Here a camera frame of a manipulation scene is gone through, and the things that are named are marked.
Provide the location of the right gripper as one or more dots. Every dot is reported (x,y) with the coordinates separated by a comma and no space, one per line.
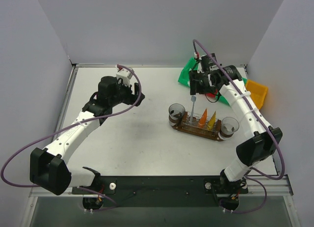
(194,82)

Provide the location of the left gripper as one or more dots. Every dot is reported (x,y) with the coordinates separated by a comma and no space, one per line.
(135,93)

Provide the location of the light blue toothbrush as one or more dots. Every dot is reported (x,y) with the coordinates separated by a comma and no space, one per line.
(193,100)

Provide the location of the grey glass cup with holder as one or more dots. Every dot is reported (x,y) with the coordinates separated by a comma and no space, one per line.
(176,113)

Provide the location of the yellow toothpaste tube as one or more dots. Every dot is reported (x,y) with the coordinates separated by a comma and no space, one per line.
(211,122)

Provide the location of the orange toothpaste tube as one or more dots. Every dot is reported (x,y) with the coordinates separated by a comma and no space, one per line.
(203,118)

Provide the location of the clear acrylic toothbrush rack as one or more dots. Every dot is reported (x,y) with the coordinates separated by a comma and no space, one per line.
(193,129)

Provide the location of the clear glass cup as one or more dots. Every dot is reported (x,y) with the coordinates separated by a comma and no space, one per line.
(229,126)

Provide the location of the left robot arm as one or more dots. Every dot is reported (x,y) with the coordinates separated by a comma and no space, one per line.
(48,166)

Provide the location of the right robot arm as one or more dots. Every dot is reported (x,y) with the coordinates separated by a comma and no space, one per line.
(261,138)

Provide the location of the brown oval wooden tray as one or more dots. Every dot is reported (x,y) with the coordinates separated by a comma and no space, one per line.
(181,123)

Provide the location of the red bin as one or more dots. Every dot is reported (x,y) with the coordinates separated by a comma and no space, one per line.
(211,95)

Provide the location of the green bin with cups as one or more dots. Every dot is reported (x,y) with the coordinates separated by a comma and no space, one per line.
(221,99)

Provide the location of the green bin with toothbrushes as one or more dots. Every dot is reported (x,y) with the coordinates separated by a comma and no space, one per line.
(192,64)

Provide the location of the yellow bin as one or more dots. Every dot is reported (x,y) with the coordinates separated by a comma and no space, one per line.
(258,92)

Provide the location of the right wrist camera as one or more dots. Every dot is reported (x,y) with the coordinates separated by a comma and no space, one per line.
(202,63)

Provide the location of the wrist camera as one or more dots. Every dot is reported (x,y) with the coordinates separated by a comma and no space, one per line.
(124,74)
(202,63)

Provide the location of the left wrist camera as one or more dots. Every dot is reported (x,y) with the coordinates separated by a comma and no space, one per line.
(124,74)

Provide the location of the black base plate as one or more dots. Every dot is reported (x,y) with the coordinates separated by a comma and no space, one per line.
(164,191)

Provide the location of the aluminium frame rail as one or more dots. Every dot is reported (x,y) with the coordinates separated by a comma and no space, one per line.
(114,185)

